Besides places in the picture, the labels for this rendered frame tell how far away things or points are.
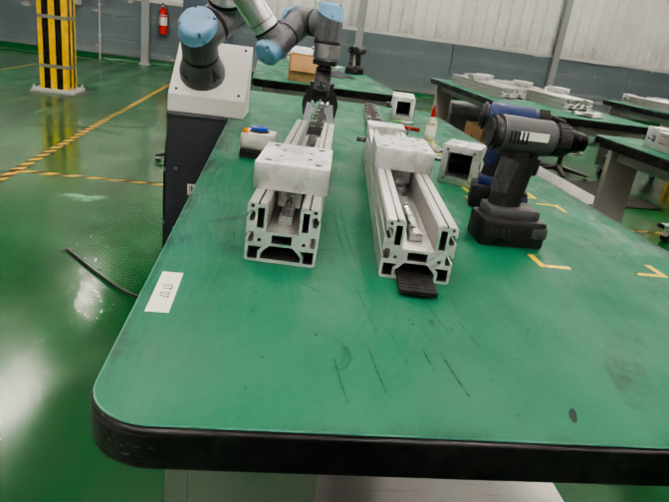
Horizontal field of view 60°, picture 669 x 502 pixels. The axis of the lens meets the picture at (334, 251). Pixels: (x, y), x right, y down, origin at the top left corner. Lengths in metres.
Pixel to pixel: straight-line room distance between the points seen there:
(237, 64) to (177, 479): 1.66
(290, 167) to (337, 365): 0.35
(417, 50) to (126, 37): 5.84
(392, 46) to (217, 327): 12.16
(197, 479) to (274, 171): 0.43
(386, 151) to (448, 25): 11.92
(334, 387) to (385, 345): 0.11
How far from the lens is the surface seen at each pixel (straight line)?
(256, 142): 1.43
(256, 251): 0.84
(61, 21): 7.73
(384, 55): 12.68
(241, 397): 0.54
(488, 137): 1.02
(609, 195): 3.22
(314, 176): 0.85
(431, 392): 0.58
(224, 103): 2.02
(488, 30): 13.21
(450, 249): 0.82
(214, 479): 0.66
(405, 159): 1.10
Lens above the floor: 1.09
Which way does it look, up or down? 21 degrees down
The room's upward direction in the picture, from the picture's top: 8 degrees clockwise
